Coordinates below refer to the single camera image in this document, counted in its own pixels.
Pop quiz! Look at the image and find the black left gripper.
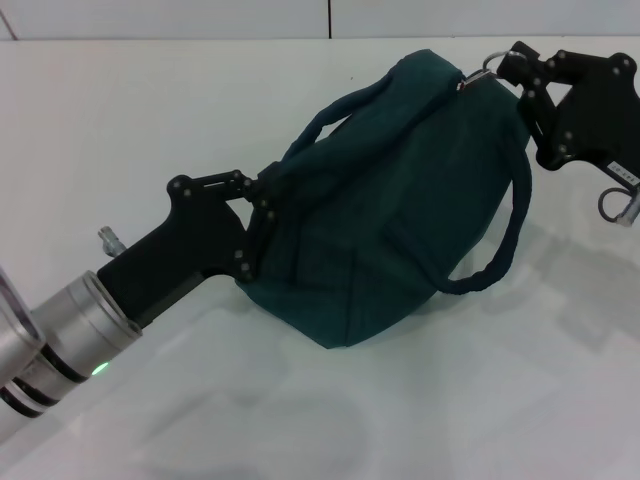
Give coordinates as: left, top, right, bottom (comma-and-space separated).
96, 159, 284, 326

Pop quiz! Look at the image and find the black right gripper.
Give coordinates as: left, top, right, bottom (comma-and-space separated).
497, 40, 640, 184

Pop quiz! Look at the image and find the dark teal zipper bag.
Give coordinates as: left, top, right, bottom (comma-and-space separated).
234, 48, 534, 350

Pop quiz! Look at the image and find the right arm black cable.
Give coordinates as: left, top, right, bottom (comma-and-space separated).
598, 177, 640, 227

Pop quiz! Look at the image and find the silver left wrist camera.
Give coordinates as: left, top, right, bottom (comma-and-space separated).
0, 267, 45, 386

